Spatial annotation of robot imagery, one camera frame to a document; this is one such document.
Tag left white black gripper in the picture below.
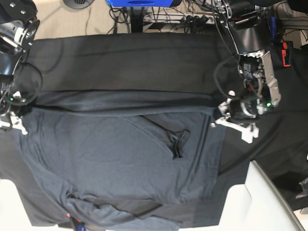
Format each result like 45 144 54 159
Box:
211 90 269 143

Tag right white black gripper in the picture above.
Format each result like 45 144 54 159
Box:
0 98 28 135

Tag dark grey T-shirt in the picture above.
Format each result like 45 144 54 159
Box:
13 90 226 231

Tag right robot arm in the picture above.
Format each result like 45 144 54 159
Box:
0 0 43 135

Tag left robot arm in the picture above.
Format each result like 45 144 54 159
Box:
211 0 282 143

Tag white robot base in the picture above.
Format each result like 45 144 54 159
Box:
0 179 60 231
218 161 305 231

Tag black table cloth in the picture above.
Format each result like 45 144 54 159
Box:
0 33 308 228

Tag red black clamp right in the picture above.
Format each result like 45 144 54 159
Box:
281 41 293 67

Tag red blue clamp bottom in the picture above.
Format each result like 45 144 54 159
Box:
66 213 87 231

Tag round grey floor fan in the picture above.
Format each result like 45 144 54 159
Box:
63 0 93 10

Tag white power strip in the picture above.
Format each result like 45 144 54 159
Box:
143 12 214 25

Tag blue box on stand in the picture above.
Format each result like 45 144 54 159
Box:
106 0 182 7

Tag blue clamp handle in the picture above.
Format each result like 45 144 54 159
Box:
269 16 277 43

